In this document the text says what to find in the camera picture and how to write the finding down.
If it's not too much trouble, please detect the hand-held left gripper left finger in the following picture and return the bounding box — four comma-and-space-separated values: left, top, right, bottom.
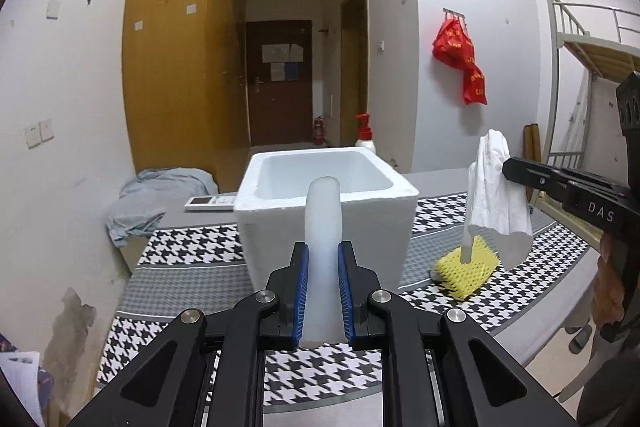
65, 242, 311, 427

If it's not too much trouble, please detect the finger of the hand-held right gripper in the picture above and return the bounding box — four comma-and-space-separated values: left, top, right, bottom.
502, 157, 626, 208

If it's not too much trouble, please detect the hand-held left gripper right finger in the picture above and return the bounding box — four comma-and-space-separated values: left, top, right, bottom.
336, 241, 576, 427

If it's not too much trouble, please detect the white foam strip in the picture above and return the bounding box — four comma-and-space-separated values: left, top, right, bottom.
302, 176, 346, 348

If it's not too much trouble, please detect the white cloth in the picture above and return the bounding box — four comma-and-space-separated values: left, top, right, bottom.
462, 129, 533, 269

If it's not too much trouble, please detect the white foam box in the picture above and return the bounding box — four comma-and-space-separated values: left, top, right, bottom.
234, 147, 420, 292

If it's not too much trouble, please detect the yellow foam net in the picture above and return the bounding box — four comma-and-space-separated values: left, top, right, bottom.
432, 234, 500, 300

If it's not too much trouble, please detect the person's right hand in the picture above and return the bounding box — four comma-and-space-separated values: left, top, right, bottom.
592, 252, 623, 333

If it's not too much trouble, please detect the brown wooden board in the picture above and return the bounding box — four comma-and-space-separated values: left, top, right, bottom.
522, 123, 541, 172

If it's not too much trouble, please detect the red plastic bag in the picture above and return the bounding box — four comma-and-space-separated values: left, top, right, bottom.
461, 64, 487, 105
432, 19, 475, 68

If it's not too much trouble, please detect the white remote control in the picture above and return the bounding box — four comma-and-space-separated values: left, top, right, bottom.
184, 194, 237, 212

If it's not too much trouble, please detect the grey slipper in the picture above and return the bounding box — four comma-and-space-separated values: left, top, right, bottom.
570, 324, 593, 353

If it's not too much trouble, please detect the houndstooth table runner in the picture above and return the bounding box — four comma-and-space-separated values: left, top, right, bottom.
95, 192, 591, 413

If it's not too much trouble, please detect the white pump bottle red top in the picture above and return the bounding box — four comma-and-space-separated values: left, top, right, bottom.
354, 113, 377, 152

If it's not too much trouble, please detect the light blue crumpled sheet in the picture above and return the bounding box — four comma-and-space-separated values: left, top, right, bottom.
106, 167, 218, 248

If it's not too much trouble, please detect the dark brown entrance door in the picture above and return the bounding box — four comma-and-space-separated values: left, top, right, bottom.
245, 19, 313, 146

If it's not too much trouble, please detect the large white door notice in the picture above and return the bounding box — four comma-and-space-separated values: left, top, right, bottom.
262, 43, 304, 62

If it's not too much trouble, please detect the wooden wardrobe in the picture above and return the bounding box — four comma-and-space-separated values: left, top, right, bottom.
122, 0, 248, 195

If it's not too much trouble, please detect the printed paper sheet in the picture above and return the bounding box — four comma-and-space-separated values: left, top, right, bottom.
0, 349, 41, 408

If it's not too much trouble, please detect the metal bunk bed frame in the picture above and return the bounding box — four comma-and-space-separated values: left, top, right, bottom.
542, 0, 640, 248

